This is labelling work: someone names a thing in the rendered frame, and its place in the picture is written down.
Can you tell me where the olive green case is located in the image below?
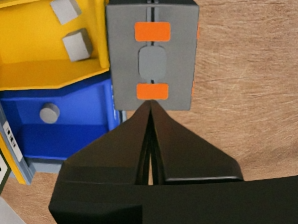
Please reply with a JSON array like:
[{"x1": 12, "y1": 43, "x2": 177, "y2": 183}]
[{"x1": 0, "y1": 148, "x2": 12, "y2": 195}]

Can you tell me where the blue open bin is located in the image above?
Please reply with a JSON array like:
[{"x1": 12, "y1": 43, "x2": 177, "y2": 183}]
[{"x1": 0, "y1": 68, "x2": 119, "y2": 159}]

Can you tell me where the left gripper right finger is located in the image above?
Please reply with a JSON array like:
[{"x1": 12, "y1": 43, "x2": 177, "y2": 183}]
[{"x1": 150, "y1": 100, "x2": 245, "y2": 185}]

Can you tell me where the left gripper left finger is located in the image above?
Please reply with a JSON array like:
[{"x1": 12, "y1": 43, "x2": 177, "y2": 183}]
[{"x1": 55, "y1": 100, "x2": 151, "y2": 185}]

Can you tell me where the grey round disc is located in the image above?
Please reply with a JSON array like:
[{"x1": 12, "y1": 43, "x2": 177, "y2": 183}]
[{"x1": 40, "y1": 103, "x2": 60, "y2": 124}]

